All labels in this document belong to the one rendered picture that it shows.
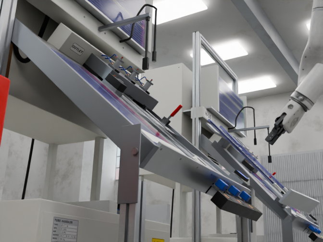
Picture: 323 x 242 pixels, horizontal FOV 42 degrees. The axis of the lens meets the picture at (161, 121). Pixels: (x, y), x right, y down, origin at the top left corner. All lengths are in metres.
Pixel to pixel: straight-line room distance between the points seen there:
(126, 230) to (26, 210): 0.33
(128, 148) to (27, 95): 0.73
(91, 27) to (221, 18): 7.46
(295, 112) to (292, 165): 10.59
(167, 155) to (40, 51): 0.51
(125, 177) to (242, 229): 0.76
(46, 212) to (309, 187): 11.01
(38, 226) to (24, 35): 0.58
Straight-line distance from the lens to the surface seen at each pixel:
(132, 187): 0.88
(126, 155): 0.91
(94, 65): 1.57
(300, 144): 12.26
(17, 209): 1.15
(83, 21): 1.65
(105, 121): 1.02
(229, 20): 9.12
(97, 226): 1.27
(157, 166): 0.99
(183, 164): 1.07
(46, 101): 1.64
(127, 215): 0.89
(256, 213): 1.45
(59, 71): 1.18
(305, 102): 1.57
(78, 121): 1.76
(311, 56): 1.67
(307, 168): 12.02
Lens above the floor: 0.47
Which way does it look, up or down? 19 degrees up
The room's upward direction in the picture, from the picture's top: 2 degrees clockwise
